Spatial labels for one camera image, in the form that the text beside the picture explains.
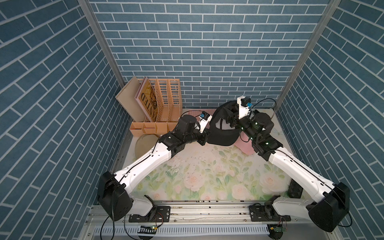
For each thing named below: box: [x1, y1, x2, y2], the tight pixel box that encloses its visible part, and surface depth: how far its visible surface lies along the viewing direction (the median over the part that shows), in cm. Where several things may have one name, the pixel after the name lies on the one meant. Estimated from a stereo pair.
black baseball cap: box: [207, 100, 241, 146], surface depth 76 cm
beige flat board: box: [115, 76, 146, 122], surface depth 96 cm
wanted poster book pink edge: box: [134, 76, 158, 123], surface depth 100 cm
